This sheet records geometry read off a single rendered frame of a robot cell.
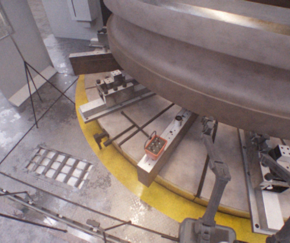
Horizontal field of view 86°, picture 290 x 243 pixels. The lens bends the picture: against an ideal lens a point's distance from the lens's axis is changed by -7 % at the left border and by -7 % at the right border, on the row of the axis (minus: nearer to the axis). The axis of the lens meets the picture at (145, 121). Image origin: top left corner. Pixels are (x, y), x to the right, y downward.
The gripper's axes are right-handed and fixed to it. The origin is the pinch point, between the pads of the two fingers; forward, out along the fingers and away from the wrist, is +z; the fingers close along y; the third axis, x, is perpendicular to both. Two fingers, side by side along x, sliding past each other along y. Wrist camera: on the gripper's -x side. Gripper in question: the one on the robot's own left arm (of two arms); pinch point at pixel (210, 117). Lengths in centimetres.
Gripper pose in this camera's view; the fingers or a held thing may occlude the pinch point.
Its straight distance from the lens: 160.5
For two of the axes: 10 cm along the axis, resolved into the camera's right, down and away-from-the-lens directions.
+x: 0.0, 6.6, 7.5
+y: -8.8, -3.6, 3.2
